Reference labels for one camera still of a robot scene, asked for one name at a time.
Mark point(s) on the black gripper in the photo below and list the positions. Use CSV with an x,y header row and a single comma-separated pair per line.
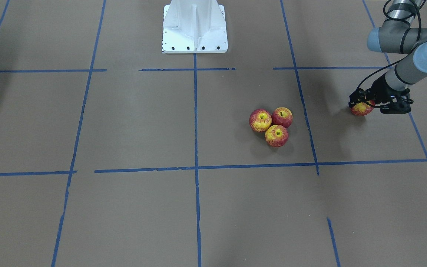
x,y
379,90

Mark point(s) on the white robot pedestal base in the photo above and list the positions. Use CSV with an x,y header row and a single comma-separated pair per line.
x,y
194,26

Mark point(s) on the lone red yellow apple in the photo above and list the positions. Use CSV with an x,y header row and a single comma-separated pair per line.
x,y
359,110

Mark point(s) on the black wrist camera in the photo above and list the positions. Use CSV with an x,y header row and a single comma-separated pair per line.
x,y
398,106

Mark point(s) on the red yellow apple back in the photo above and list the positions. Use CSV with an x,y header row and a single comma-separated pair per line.
x,y
282,116

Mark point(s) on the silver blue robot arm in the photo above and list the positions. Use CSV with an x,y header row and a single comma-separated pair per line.
x,y
400,33

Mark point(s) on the red yellow apple front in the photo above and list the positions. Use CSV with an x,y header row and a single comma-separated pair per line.
x,y
276,136

